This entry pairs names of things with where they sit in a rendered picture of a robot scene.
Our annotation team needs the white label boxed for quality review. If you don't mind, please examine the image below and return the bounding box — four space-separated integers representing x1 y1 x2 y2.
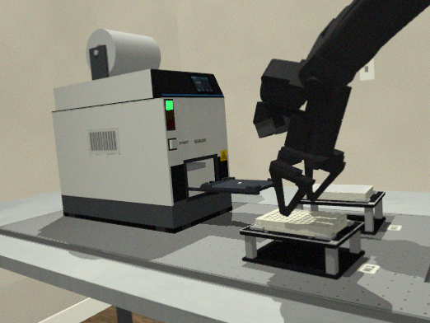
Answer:
357 264 380 274
387 225 401 231

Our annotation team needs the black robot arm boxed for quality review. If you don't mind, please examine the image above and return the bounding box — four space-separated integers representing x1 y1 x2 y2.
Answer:
253 0 430 152

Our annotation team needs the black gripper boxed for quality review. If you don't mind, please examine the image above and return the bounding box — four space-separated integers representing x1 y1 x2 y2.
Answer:
269 112 346 217

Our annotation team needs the white multi-well plate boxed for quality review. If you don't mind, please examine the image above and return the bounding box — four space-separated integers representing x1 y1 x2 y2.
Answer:
313 184 375 201

